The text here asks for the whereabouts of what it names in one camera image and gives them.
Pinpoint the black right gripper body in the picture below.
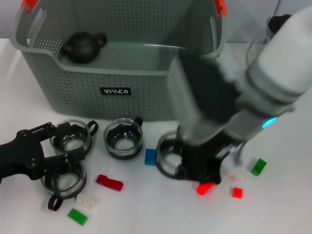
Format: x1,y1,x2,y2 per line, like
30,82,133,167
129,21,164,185
185,131,244,183

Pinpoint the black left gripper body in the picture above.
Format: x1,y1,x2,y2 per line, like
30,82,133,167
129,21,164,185
0,129,46,181

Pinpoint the glass teacup black holder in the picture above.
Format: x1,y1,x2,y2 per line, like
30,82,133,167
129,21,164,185
40,159,88,212
49,118,99,156
156,130,186,178
103,117,144,161

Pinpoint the blue square brick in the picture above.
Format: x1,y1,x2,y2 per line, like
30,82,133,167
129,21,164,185
144,148,158,167

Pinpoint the grey perforated storage bin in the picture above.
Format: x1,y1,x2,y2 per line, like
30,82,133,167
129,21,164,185
9,0,229,122

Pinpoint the orange-red sloped brick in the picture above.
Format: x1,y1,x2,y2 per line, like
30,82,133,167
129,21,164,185
196,182,215,195

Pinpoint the white brick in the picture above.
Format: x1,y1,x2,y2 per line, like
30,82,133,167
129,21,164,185
225,168,244,182
76,194,101,210

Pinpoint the small red brick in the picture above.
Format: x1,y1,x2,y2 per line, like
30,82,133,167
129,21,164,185
230,187,244,199

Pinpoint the dark red long brick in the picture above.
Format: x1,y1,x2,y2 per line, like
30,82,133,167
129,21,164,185
96,174,124,192

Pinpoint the green thick brick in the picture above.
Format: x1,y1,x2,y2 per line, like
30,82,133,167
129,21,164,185
250,157,268,176

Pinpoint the green flat brick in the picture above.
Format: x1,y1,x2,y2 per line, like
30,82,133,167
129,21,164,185
67,207,89,225

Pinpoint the dark clay teapot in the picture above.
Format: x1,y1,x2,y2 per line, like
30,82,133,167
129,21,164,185
60,31,108,64

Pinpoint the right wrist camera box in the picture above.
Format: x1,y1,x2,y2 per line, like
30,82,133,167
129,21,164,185
168,46,244,147

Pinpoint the orange bin handle clip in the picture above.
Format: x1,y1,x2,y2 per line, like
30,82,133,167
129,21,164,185
19,0,39,12
214,0,228,19

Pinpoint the glass carafe black handle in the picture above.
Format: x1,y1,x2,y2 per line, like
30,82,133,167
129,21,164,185
246,14,293,66

